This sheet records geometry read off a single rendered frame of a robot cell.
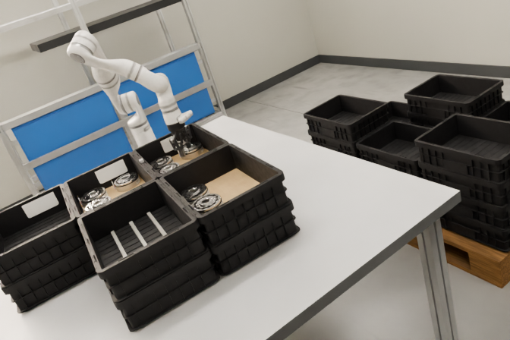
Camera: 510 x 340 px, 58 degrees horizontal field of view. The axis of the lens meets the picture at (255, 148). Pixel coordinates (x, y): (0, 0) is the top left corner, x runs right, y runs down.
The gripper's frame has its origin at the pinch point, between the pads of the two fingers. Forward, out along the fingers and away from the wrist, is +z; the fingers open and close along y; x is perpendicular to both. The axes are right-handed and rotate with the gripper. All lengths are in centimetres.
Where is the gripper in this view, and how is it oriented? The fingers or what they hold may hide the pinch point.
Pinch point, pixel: (186, 150)
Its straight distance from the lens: 200.8
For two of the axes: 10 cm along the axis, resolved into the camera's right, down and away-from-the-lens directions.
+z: 2.9, 8.7, 3.9
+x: 8.9, -0.9, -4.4
